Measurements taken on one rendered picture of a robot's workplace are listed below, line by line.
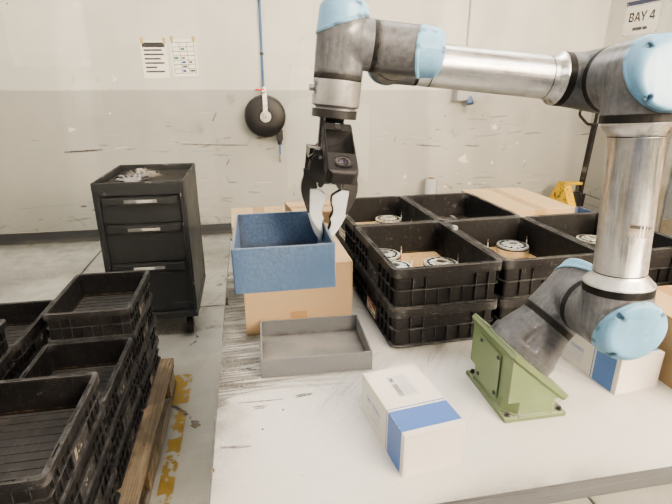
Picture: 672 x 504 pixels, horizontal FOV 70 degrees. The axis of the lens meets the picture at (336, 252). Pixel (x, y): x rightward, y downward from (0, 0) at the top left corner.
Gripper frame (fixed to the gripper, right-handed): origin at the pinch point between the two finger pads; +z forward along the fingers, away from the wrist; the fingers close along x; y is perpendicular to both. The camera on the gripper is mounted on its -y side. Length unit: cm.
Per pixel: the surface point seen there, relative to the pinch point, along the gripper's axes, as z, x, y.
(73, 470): 69, 51, 23
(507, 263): 15, -53, 32
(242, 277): 4.1, 13.1, -10.1
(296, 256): 0.6, 5.5, -10.0
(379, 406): 33.6, -13.5, -0.8
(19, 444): 70, 68, 35
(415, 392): 31.3, -20.7, 0.3
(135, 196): 37, 71, 177
